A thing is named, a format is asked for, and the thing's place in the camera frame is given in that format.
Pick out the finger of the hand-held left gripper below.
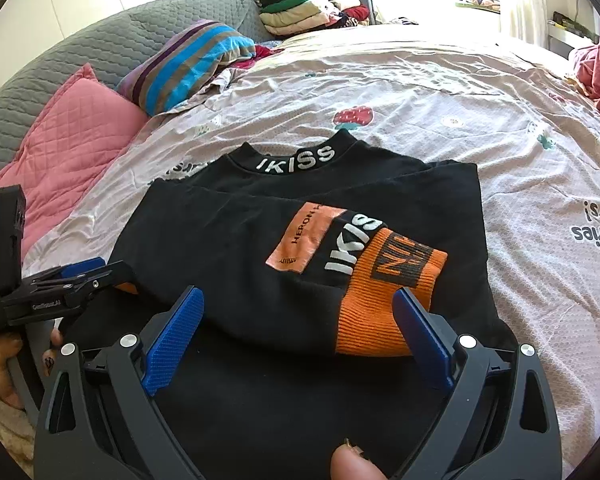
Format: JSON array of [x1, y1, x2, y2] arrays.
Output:
[[30, 257, 107, 286], [27, 261, 140, 306]]

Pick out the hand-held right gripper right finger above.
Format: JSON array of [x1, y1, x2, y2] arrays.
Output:
[[380, 286, 563, 480]]

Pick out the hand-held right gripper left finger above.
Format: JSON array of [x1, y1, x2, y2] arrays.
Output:
[[34, 285, 206, 480]]

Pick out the black sweater with orange cuffs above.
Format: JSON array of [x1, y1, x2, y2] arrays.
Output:
[[62, 129, 516, 480]]

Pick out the pile of folded clothes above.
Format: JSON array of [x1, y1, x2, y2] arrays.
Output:
[[257, 0, 386, 37]]

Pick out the person's right hand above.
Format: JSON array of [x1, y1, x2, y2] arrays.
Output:
[[329, 439, 390, 480]]

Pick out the pink quilted pillow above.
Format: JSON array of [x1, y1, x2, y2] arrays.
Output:
[[0, 63, 148, 256]]

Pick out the cream fluffy blanket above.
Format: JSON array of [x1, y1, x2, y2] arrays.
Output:
[[0, 382, 36, 466]]

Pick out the grey quilted headboard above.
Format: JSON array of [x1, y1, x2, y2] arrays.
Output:
[[0, 0, 276, 191]]

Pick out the printed pink bed sheet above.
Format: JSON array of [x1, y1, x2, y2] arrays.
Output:
[[22, 22, 600, 461]]

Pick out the striped pillow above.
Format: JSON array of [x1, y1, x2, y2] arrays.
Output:
[[117, 19, 256, 116]]

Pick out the red cloth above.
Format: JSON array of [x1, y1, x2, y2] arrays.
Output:
[[235, 42, 283, 70]]

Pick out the white desk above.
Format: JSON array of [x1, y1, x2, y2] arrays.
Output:
[[547, 10, 600, 55]]

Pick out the patterned cloth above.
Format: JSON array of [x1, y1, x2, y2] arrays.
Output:
[[455, 0, 501, 13]]

